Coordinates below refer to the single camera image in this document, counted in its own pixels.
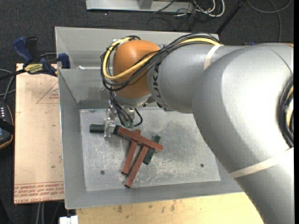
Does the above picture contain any grey metal bin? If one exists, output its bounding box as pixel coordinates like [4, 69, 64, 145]
[55, 26, 245, 210]

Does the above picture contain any red-brown flat block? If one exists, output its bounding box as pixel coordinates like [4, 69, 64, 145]
[121, 129, 142, 175]
[116, 126, 164, 152]
[124, 146, 150, 189]

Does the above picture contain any brown cardboard board red print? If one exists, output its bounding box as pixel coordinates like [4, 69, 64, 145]
[14, 63, 65, 205]

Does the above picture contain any dark green block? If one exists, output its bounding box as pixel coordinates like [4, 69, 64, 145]
[142, 134, 162, 166]
[89, 124, 121, 134]

